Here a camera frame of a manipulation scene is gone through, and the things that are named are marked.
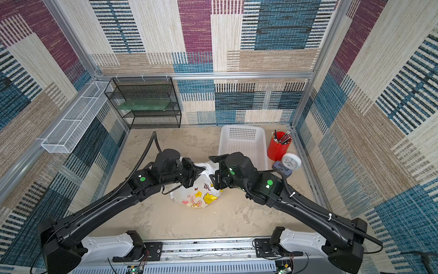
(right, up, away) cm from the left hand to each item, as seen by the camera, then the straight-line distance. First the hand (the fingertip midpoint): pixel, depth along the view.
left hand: (209, 167), depth 69 cm
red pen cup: (+35, +8, +23) cm, 43 cm away
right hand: (0, +1, -4) cm, 4 cm away
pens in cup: (+41, +11, +27) cm, 50 cm away
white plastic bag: (-4, -13, +9) cm, 16 cm away
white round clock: (+43, -1, +26) cm, 50 cm away
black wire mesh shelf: (-40, +42, +33) cm, 67 cm away
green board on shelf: (-36, +32, +31) cm, 57 cm away
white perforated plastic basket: (+22, +12, +43) cm, 49 cm away
